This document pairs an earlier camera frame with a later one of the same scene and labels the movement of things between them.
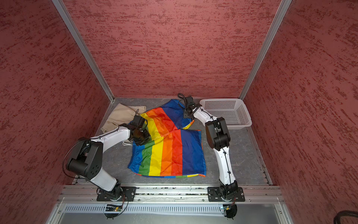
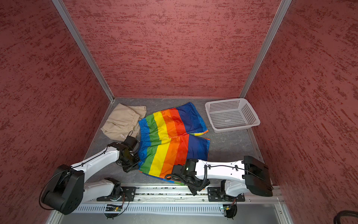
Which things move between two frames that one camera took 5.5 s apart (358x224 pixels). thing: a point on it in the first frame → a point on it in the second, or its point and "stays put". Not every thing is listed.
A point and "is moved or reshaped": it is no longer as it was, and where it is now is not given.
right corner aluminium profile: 282,9 stays put
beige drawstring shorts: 121,114 stays put
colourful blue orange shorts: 173,151 is moved or reshaped
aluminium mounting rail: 168,195 stays put
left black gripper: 147,137 → 127,168
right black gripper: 185,115 → 192,188
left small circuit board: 112,207 stays put
